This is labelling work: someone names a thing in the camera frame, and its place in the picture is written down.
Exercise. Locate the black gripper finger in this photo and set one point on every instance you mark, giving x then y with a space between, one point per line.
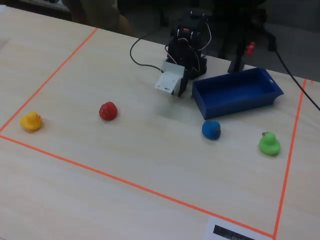
184 82

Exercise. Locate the green rubber duck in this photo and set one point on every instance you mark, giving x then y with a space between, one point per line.
269 146

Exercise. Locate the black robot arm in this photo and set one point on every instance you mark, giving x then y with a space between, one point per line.
192 32

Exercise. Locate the blue plastic box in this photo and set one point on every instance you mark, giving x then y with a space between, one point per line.
232 95

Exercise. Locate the blue rubber duck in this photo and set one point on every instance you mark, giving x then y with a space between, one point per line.
210 130

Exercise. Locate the red rubber duck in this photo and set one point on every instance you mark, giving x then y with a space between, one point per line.
108 111

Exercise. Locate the yellow rubber duck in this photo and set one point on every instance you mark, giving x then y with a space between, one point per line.
31 121

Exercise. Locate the red tripod knob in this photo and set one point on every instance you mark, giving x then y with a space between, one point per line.
250 48

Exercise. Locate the brown upholstered chair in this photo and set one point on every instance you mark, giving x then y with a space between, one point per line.
100 15

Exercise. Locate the long orange tape strip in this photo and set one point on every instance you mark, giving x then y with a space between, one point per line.
125 182

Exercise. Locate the white label with black bar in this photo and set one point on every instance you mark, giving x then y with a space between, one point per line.
225 228

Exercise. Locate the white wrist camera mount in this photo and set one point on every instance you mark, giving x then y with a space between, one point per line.
167 80

